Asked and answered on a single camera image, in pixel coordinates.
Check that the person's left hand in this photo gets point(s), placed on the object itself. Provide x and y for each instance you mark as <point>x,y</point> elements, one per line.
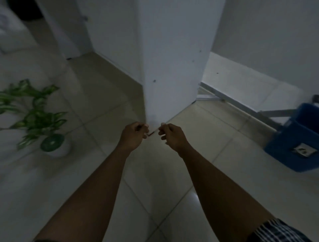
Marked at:
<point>131,137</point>

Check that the person's right hand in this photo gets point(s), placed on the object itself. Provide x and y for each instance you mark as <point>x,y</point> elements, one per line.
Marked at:
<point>174,139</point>

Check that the person's right fingers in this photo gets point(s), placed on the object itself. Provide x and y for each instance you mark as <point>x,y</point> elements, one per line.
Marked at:
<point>164,131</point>

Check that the person's left fingers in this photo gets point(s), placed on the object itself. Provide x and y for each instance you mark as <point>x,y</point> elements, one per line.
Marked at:
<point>142,129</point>

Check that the small red strip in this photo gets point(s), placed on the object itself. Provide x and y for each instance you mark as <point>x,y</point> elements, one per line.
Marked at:
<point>151,134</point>

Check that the person's left forearm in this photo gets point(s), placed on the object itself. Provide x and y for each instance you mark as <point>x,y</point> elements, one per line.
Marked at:
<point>87,199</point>

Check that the person's right forearm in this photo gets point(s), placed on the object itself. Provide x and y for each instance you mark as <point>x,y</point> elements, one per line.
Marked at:
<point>224,197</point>

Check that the white plant pot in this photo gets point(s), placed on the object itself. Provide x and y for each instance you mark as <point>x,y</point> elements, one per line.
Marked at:
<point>56,147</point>

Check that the green leafy potted plant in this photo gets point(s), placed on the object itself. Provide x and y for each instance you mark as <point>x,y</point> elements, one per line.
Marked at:
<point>30,112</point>

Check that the white door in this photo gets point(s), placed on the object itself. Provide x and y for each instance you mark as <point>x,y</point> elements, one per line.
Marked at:
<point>64,27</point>

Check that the blue plastic bin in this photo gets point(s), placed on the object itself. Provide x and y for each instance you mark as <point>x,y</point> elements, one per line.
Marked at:
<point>294,139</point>

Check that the person's plaid shorts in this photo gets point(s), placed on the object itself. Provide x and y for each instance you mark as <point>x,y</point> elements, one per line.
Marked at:
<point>279,231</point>

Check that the white sack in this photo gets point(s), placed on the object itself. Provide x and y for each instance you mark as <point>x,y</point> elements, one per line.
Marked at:
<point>11,30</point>

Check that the metal frame bar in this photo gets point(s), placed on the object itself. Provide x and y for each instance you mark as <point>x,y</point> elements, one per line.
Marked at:
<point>251,106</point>

